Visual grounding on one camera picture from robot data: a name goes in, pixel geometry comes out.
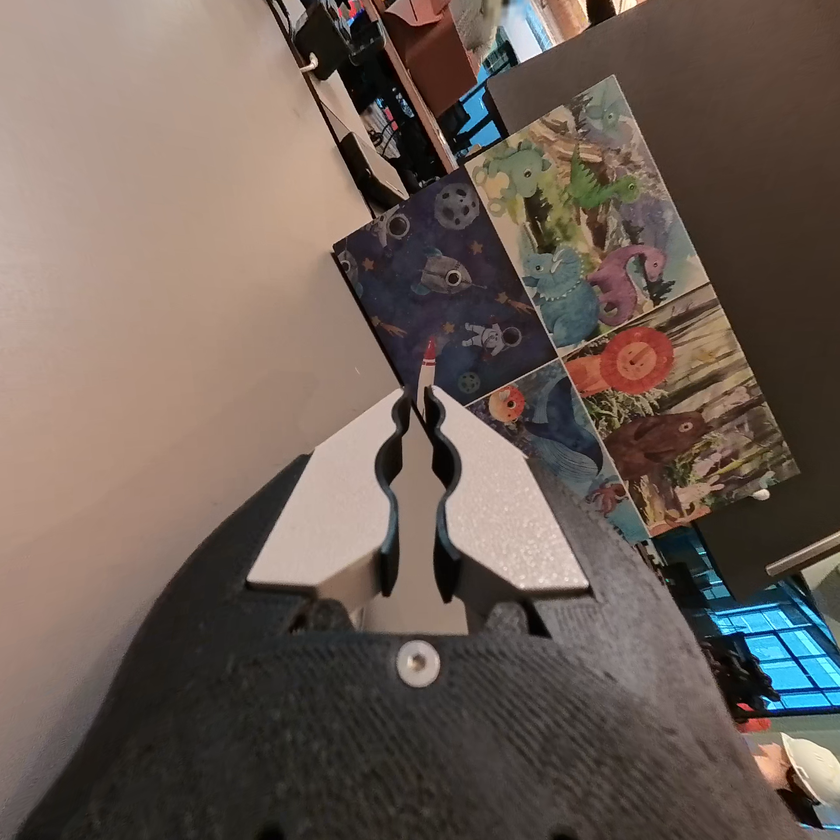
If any white hard hat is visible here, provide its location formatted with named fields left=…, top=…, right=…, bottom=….
left=780, top=731, right=840, bottom=808

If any black partition panel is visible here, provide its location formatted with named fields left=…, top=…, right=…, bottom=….
left=486, top=0, right=840, bottom=605

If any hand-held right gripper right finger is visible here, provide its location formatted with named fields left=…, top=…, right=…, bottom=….
left=425, top=386, right=590, bottom=621

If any brown cardboard box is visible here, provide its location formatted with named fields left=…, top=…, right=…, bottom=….
left=382, top=0, right=481, bottom=118

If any grey metal tube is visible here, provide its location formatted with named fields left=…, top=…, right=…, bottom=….
left=764, top=537, right=840, bottom=578

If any small black charging box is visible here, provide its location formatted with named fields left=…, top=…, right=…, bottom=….
left=292, top=3, right=350, bottom=83

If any dark flat device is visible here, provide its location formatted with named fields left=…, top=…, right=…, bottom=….
left=340, top=131, right=409, bottom=216

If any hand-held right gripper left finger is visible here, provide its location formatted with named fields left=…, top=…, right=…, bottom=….
left=246, top=387, right=406, bottom=618

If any illustrated puzzle box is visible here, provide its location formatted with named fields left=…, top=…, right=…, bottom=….
left=331, top=74, right=803, bottom=546

